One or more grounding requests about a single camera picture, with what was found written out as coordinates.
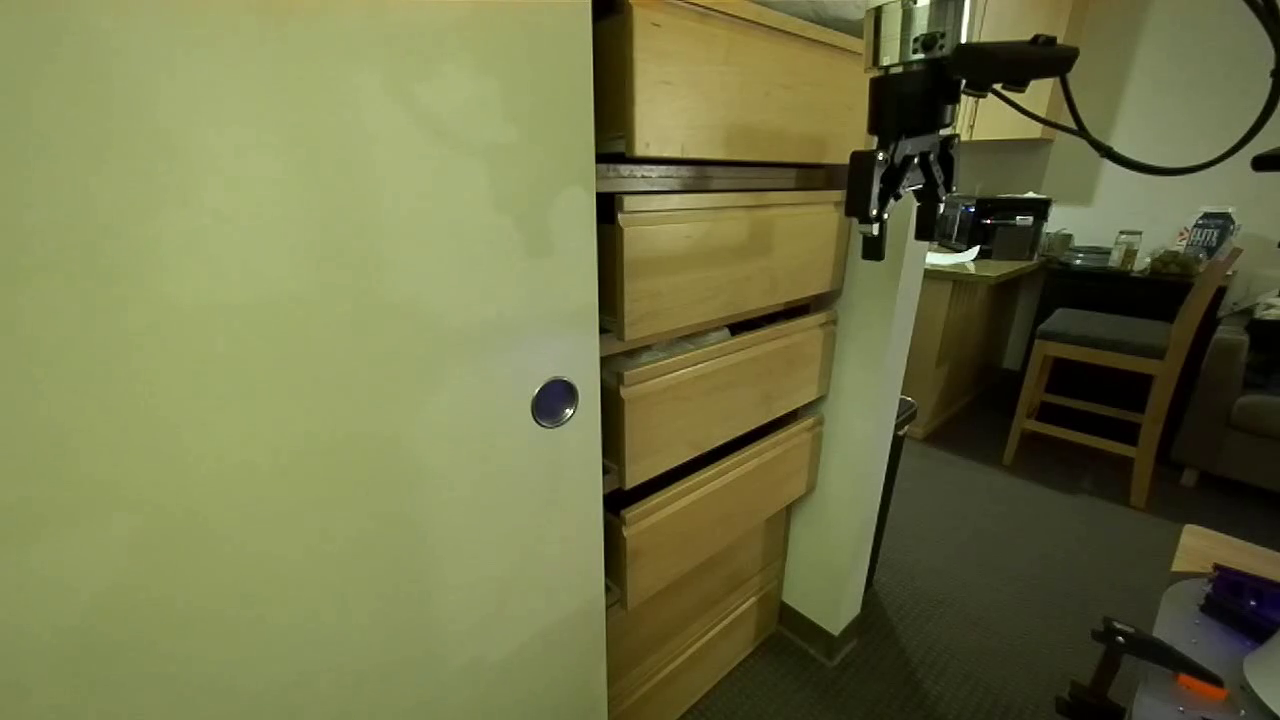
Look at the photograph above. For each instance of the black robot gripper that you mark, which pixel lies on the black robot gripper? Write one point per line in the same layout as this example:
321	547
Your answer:
908	122

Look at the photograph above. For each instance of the topmost wooden drawer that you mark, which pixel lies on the topmost wooden drawer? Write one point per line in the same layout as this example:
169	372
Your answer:
726	81

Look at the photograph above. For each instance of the bottom wooden drawer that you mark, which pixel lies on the bottom wooden drawer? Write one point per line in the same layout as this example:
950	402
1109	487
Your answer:
682	640

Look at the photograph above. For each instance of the black printer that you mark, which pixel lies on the black printer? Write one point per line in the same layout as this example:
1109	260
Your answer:
992	226

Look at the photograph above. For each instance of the wooden desk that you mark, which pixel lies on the wooden desk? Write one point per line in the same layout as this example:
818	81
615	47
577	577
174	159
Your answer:
957	343

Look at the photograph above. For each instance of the wooden chair grey cushion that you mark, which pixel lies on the wooden chair grey cushion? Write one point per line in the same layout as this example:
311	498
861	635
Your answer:
1153	348

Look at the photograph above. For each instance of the grey sofa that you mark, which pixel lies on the grey sofa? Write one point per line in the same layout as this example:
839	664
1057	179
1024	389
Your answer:
1234	413

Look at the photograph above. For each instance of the round dark door pull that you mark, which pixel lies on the round dark door pull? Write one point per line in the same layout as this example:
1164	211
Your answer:
552	402

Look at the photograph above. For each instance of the purple box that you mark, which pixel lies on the purple box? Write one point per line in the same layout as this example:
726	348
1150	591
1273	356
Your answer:
1247	600

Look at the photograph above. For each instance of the cream sliding closet door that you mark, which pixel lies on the cream sliding closet door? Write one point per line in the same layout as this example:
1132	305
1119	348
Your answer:
279	287

